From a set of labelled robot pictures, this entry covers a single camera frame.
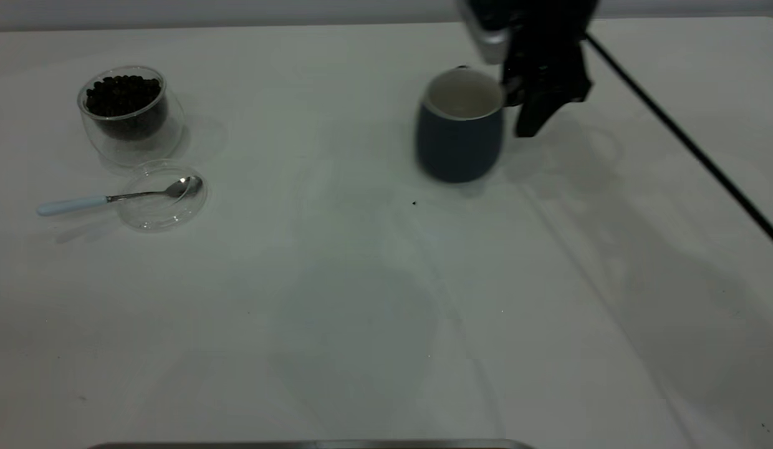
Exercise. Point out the clear double-wall glass cup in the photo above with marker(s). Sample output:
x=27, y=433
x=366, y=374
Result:
x=140, y=146

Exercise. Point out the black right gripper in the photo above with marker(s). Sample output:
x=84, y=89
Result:
x=548, y=50

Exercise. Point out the clear glass lid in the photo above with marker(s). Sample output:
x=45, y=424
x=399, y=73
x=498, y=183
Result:
x=165, y=212

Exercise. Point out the dark coffee beans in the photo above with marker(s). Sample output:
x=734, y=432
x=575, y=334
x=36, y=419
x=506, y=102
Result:
x=124, y=100

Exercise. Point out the dark grey ceramic mug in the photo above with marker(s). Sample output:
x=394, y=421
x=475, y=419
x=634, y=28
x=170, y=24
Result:
x=458, y=149

